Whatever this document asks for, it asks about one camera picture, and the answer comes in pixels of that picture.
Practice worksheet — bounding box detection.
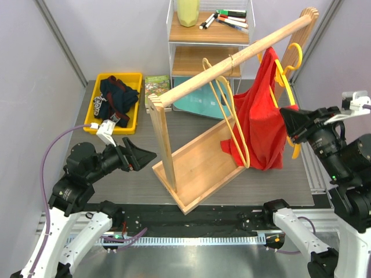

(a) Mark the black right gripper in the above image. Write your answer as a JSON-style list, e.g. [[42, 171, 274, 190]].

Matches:
[[280, 103, 350, 180]]

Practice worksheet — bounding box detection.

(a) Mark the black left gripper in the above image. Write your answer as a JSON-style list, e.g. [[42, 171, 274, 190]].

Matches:
[[87, 136, 157, 182]]

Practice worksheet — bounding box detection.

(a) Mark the red tank top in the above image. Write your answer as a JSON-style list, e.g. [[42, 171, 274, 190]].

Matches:
[[220, 47, 287, 170]]

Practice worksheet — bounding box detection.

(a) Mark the orange yellow plastic hanger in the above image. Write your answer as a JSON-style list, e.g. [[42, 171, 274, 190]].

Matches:
[[274, 43, 303, 159]]

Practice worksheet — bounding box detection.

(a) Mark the navy blue tank top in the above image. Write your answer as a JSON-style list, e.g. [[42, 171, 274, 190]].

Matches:
[[93, 75, 139, 128]]

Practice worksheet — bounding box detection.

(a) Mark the light yellow plastic hanger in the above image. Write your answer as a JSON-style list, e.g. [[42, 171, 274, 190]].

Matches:
[[209, 75, 250, 169]]

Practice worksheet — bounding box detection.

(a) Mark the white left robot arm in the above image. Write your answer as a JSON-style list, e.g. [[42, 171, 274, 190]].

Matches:
[[11, 137, 157, 277]]

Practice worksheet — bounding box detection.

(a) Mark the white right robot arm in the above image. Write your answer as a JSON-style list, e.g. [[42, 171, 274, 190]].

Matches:
[[261, 107, 370, 277]]

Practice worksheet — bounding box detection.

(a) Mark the wooden clothes rack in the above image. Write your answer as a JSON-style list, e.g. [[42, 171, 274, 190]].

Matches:
[[148, 7, 319, 215]]

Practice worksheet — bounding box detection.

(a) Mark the green picture book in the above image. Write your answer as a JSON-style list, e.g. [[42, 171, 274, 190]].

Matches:
[[144, 75, 170, 97]]

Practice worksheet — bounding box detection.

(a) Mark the yellow plastic bin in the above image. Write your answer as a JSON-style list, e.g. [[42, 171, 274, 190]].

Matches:
[[85, 72, 143, 134]]

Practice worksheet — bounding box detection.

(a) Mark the teal cutting board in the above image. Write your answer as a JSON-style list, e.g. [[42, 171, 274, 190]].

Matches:
[[173, 77, 230, 119]]

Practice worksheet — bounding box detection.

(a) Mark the blue grey pen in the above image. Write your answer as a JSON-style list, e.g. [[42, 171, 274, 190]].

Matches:
[[216, 19, 249, 34]]

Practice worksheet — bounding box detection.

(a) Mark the red capped marker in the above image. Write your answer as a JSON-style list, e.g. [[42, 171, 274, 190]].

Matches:
[[218, 14, 247, 23]]

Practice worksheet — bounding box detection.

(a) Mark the orange capped marker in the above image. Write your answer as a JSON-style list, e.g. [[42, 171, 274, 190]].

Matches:
[[218, 17, 248, 28]]

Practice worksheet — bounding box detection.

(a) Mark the green capped marker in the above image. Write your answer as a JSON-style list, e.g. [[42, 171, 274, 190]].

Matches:
[[216, 9, 246, 18]]

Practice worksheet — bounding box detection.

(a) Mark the black white marker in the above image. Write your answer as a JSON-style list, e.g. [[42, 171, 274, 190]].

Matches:
[[199, 13, 216, 30], [200, 12, 219, 30]]

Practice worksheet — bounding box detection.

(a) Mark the pale green vase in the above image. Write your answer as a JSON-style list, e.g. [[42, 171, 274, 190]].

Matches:
[[177, 0, 200, 27]]

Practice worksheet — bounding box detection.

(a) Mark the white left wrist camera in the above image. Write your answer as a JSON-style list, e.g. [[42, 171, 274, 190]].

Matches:
[[90, 120, 117, 147]]

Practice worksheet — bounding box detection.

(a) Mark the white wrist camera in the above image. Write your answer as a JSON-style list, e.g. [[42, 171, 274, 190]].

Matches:
[[324, 90, 370, 125], [90, 120, 117, 147]]

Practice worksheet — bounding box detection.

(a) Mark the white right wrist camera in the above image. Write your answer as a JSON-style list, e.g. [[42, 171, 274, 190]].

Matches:
[[324, 90, 370, 125]]

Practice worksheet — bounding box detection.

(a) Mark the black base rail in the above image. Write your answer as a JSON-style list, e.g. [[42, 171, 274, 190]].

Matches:
[[114, 204, 279, 238]]

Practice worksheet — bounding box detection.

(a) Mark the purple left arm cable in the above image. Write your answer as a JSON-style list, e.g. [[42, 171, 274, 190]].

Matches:
[[27, 123, 93, 276]]

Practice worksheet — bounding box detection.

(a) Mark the white wire shelf unit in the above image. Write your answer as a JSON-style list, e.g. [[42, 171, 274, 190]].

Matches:
[[165, 0, 256, 87]]

